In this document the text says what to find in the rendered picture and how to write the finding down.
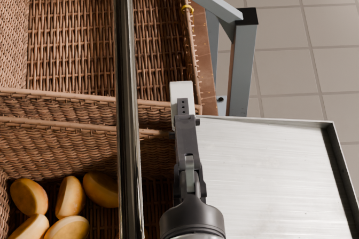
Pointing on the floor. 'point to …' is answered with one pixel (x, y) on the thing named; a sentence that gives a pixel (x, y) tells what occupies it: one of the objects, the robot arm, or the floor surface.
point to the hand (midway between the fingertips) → (182, 105)
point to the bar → (224, 104)
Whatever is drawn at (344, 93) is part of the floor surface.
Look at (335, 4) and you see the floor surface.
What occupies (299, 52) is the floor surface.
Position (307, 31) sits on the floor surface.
